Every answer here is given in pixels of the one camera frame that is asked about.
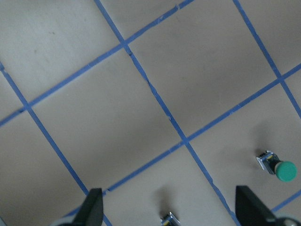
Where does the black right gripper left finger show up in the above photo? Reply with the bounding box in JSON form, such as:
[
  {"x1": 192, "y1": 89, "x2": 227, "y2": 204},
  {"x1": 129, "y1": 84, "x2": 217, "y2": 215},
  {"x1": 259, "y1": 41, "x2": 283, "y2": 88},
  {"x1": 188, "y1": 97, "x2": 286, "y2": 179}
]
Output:
[{"x1": 70, "y1": 188, "x2": 103, "y2": 226}]

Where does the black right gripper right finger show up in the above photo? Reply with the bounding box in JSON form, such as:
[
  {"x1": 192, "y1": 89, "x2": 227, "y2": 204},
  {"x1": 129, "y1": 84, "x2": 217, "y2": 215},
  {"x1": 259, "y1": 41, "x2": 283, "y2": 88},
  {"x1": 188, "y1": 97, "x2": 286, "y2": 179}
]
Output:
[{"x1": 235, "y1": 186, "x2": 282, "y2": 226}]

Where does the yellow push button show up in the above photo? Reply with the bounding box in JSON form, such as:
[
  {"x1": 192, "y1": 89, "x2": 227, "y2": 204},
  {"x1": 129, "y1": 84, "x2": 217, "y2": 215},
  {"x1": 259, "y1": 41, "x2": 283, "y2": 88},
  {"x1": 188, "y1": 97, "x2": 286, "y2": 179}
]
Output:
[{"x1": 160, "y1": 211, "x2": 181, "y2": 226}]

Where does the green push button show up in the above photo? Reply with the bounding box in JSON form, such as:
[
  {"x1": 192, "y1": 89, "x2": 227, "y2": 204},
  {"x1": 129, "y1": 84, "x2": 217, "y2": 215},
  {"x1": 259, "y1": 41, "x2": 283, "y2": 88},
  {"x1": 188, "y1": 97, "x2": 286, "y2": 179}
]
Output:
[{"x1": 256, "y1": 150, "x2": 298, "y2": 182}]

